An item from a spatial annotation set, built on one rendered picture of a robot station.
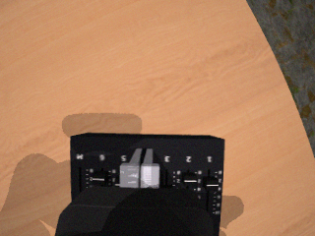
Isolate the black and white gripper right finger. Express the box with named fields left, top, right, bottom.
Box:
left=141, top=148, right=159, bottom=188

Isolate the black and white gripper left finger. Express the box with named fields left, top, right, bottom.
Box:
left=120, top=148, right=145, bottom=188

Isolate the black lighting desk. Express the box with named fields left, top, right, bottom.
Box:
left=70, top=133, right=225, bottom=236

